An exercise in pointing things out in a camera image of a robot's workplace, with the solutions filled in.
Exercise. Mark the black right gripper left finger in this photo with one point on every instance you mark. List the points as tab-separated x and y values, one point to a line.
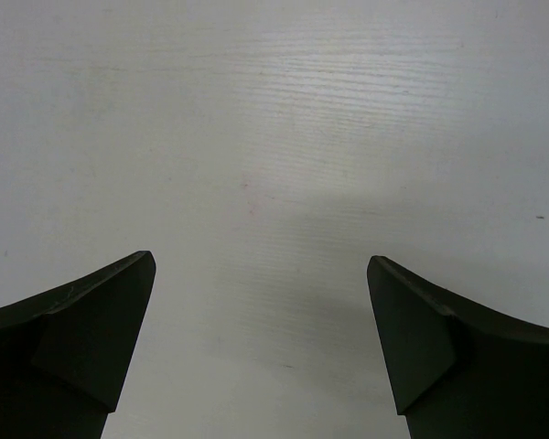
65	353

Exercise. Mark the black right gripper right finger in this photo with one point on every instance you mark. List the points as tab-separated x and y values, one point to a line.
458	369

